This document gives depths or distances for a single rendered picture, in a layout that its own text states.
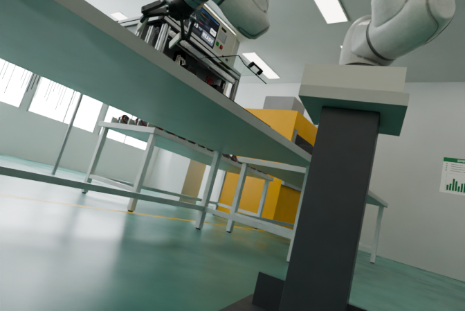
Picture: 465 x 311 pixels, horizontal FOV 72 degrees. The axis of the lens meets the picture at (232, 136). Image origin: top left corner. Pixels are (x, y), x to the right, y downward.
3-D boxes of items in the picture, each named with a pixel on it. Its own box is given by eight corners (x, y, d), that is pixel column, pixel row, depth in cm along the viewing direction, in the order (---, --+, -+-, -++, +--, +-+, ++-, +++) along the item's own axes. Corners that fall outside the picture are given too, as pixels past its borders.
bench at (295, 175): (378, 264, 389) (388, 203, 403) (330, 269, 245) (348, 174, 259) (295, 238, 455) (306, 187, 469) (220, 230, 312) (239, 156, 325)
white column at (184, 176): (195, 206, 576) (240, 42, 635) (178, 203, 541) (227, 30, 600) (176, 201, 606) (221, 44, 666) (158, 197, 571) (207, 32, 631)
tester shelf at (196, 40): (239, 80, 205) (241, 73, 206) (163, 18, 152) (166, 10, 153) (191, 80, 232) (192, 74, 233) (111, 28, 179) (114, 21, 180)
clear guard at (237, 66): (266, 84, 183) (268, 75, 185) (244, 64, 165) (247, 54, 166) (223, 84, 203) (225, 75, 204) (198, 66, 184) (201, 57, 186)
